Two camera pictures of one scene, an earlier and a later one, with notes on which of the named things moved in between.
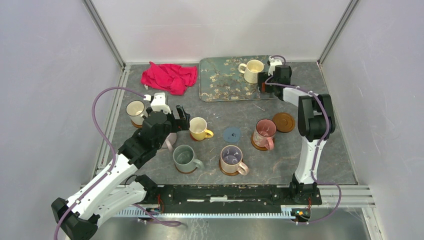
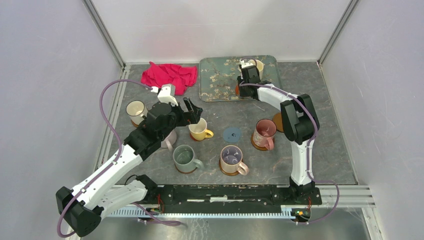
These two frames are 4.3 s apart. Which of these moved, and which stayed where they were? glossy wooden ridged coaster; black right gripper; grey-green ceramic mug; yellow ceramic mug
Moved: black right gripper
Stayed: grey-green ceramic mug; yellow ceramic mug; glossy wooden ridged coaster
